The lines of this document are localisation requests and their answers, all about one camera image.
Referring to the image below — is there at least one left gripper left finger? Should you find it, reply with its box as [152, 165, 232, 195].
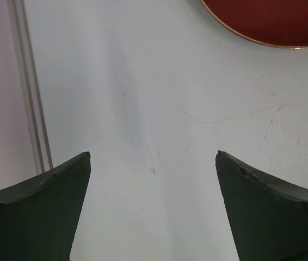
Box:
[0, 152, 91, 260]

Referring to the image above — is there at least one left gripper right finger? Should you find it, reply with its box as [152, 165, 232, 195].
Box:
[215, 151, 308, 260]

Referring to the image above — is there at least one round red tray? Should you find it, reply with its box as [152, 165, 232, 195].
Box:
[202, 0, 308, 49]

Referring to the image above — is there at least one aluminium corner post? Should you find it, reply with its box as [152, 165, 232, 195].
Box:
[7, 1, 53, 174]

